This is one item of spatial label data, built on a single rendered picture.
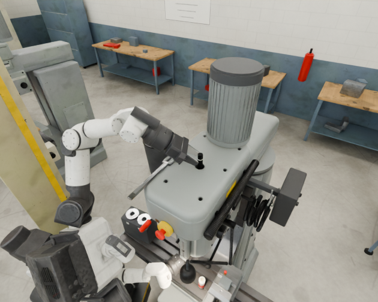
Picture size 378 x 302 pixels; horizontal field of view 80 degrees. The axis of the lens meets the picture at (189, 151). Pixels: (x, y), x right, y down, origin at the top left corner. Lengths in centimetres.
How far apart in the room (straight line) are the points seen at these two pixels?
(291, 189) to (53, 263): 97
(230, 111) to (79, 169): 62
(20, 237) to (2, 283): 196
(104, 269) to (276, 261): 215
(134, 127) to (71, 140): 27
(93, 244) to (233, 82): 82
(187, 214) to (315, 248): 253
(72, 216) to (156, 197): 35
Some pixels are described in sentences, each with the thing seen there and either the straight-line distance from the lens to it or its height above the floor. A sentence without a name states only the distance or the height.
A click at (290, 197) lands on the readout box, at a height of 172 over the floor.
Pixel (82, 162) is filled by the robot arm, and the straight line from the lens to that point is 97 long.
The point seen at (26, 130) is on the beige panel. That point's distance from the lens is 237.
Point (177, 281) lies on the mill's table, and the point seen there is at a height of 94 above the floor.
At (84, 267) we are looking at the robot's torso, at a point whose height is 162.
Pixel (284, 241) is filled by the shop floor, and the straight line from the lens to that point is 305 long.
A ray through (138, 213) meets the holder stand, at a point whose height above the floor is 114.
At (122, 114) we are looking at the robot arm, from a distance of 84.
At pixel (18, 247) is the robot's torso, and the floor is 152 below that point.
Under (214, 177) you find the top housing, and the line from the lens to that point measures 84.
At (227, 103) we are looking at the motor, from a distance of 87.
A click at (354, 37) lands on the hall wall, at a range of 484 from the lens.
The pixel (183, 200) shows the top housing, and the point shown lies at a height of 189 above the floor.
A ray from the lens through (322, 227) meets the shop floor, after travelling 336.
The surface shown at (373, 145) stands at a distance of 476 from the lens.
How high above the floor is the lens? 249
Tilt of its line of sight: 39 degrees down
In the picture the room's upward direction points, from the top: straight up
